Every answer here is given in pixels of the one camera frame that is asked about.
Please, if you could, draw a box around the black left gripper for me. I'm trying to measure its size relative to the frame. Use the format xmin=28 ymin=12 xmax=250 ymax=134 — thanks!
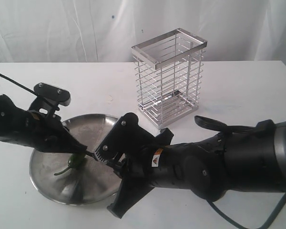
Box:
xmin=11 ymin=105 xmax=87 ymax=154

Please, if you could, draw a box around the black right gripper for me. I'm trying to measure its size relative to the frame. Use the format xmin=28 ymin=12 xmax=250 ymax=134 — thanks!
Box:
xmin=107 ymin=128 xmax=190 ymax=212

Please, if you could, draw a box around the green chili pepper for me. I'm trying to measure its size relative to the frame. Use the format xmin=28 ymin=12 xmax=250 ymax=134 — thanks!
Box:
xmin=54 ymin=154 xmax=86 ymax=176

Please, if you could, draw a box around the black handled knife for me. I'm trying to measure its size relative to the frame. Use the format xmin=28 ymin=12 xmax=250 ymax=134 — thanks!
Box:
xmin=85 ymin=150 xmax=96 ymax=159

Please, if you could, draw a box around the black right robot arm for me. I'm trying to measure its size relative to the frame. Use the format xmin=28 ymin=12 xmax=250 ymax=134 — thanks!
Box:
xmin=105 ymin=113 xmax=286 ymax=218

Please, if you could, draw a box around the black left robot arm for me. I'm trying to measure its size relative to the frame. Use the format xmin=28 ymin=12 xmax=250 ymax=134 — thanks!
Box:
xmin=0 ymin=94 xmax=87 ymax=154

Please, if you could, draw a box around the round steel plate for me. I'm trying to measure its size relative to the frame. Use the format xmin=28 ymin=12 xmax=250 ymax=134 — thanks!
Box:
xmin=29 ymin=114 xmax=121 ymax=206

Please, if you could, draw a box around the white backdrop curtain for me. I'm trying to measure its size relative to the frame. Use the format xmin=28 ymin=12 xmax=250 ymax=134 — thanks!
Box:
xmin=0 ymin=0 xmax=286 ymax=64

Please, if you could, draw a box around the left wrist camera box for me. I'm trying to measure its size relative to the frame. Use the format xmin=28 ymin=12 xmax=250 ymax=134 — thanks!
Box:
xmin=33 ymin=83 xmax=71 ymax=106

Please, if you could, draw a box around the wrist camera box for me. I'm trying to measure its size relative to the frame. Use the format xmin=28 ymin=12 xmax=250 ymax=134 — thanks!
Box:
xmin=94 ymin=113 xmax=156 ymax=163
xmin=33 ymin=83 xmax=71 ymax=106

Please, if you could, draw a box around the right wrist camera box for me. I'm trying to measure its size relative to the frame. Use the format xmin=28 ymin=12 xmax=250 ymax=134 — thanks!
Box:
xmin=94 ymin=113 xmax=156 ymax=163

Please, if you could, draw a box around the black cable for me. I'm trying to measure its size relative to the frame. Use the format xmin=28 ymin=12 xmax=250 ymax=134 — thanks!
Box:
xmin=0 ymin=69 xmax=39 ymax=96

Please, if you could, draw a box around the chrome wire utensil holder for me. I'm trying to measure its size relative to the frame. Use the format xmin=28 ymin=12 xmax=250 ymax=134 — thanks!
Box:
xmin=132 ymin=28 xmax=207 ymax=129

